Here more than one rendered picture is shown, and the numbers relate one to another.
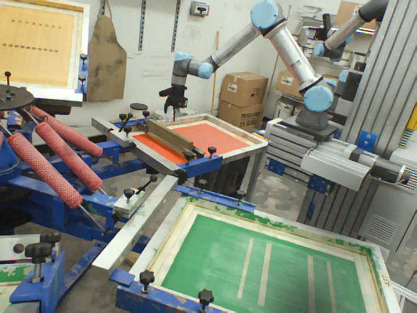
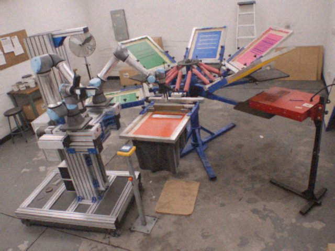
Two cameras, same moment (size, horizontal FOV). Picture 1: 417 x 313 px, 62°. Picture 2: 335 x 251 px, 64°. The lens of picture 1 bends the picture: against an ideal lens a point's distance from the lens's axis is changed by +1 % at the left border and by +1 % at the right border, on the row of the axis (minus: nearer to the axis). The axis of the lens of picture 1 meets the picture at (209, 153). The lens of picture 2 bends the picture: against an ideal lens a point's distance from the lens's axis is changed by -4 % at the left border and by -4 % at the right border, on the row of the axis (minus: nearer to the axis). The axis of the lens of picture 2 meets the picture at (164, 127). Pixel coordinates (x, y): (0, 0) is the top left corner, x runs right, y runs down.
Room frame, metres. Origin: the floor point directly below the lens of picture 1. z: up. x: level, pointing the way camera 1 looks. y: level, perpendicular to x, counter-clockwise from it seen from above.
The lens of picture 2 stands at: (4.47, -0.51, 2.21)
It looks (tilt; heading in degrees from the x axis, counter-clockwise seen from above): 27 degrees down; 166
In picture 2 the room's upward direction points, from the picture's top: 9 degrees counter-clockwise
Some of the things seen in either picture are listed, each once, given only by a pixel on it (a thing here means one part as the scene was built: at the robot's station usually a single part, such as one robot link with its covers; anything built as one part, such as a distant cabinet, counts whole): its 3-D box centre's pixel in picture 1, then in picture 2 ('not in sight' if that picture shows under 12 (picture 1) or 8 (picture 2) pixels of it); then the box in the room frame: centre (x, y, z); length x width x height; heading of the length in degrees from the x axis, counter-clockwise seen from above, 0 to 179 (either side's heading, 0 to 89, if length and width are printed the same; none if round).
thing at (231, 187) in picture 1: (217, 176); not in sight; (1.81, -0.08, 0.79); 0.46 x 0.09 x 0.33; 140
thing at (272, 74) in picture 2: not in sight; (238, 82); (1.19, 1.44, 0.91); 1.34 x 0.40 x 0.08; 80
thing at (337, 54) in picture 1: (335, 52); (71, 100); (2.36, -0.68, 1.56); 0.11 x 0.08 x 0.11; 123
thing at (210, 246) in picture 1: (230, 233); (123, 92); (0.92, -0.12, 1.05); 1.08 x 0.61 x 0.23; 80
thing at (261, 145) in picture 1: (194, 138); (161, 120); (1.89, 0.10, 0.97); 0.79 x 0.58 x 0.04; 140
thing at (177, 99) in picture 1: (177, 95); (162, 87); (1.70, 0.21, 1.26); 0.09 x 0.08 x 0.12; 51
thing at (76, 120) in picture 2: (341, 102); (74, 117); (2.07, -0.72, 1.31); 0.15 x 0.15 x 0.10
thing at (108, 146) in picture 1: (110, 148); not in sight; (1.45, 0.46, 1.02); 0.17 x 0.06 x 0.05; 140
